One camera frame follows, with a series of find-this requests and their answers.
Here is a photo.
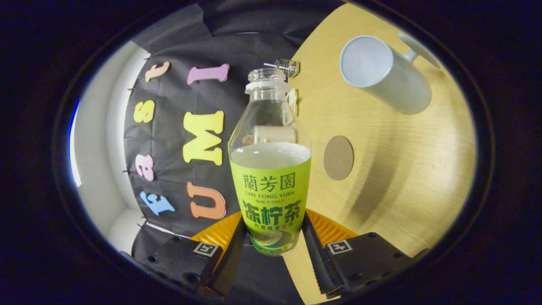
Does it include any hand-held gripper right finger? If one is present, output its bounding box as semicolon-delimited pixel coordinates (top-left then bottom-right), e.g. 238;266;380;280
301;208;430;299

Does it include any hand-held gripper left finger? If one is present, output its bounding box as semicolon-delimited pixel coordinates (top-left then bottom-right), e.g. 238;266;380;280
140;211;248;298

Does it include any green label juice bottle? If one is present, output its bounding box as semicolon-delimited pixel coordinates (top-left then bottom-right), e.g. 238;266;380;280
228;67;312;257

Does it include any round brown coaster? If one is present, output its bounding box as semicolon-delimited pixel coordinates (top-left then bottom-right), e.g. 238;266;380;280
324;135;354;181

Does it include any white cup with handle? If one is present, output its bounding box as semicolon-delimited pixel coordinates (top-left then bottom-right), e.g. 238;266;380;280
339;33;441;115

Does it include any wooden table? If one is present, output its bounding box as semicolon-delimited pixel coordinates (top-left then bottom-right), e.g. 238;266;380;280
282;2;477;305

